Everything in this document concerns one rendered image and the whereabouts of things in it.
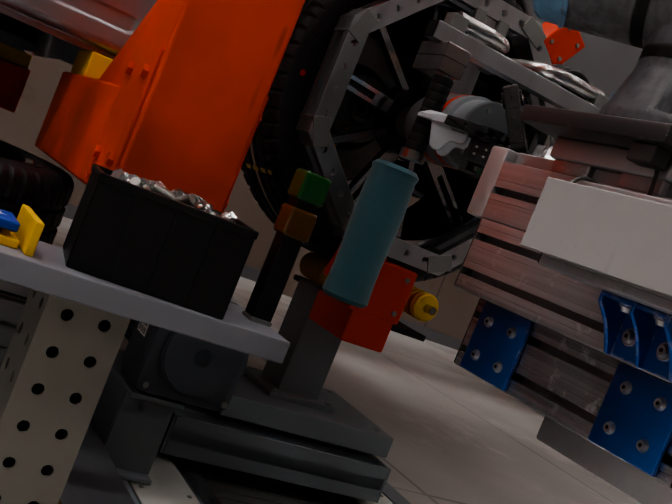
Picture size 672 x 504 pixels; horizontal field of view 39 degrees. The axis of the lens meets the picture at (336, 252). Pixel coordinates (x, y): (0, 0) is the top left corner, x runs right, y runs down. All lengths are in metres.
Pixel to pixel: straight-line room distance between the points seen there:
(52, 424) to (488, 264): 0.55
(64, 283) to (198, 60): 0.39
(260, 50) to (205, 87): 0.10
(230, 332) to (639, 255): 0.54
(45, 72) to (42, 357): 4.51
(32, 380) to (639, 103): 0.74
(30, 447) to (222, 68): 0.56
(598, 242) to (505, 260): 0.28
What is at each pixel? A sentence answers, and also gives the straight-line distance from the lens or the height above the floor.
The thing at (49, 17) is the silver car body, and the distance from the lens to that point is 1.80.
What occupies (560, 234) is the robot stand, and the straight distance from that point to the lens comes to 0.87.
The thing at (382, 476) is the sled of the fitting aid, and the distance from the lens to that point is 2.01.
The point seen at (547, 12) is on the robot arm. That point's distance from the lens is 1.14.
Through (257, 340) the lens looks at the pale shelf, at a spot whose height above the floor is 0.44.
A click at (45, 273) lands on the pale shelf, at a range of 1.08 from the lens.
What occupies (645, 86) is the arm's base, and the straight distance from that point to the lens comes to 1.05.
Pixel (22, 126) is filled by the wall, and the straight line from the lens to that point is 5.60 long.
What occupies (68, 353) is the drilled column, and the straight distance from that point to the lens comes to 1.15.
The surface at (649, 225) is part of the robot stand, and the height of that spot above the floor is 0.71.
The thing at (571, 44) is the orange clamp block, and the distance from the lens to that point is 2.00.
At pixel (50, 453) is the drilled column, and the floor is 0.23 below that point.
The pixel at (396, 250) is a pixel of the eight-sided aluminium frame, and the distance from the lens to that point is 1.83.
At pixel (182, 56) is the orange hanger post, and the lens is 1.31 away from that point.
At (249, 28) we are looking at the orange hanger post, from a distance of 1.34.
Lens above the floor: 0.63
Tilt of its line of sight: 2 degrees down
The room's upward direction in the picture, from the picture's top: 22 degrees clockwise
